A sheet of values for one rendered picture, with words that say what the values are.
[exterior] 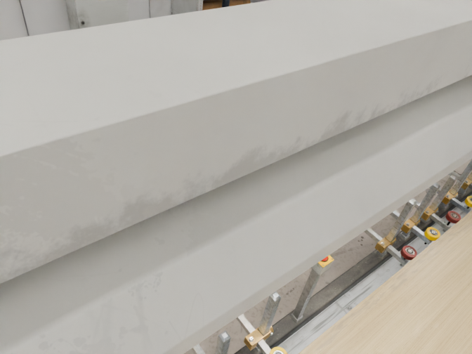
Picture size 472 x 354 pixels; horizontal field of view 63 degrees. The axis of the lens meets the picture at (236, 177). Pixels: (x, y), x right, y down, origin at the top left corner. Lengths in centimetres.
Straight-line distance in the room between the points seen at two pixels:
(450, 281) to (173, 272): 224
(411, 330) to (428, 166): 179
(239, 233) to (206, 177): 5
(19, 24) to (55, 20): 25
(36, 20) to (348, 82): 325
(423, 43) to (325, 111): 8
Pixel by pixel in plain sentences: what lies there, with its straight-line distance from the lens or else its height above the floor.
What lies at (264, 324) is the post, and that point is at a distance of 181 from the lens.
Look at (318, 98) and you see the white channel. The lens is 19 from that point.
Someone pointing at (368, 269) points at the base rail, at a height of 70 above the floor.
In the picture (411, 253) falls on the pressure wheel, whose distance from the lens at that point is 238.
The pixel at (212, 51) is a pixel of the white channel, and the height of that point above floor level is 246.
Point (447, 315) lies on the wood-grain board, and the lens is 224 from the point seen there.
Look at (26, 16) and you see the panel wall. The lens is 337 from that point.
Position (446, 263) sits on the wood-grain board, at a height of 90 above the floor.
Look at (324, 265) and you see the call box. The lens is 170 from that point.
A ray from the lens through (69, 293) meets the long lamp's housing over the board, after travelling 18.
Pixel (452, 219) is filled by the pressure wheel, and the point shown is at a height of 90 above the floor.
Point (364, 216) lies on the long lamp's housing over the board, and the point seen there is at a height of 235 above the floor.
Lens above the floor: 253
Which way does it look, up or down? 42 degrees down
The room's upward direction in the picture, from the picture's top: 9 degrees clockwise
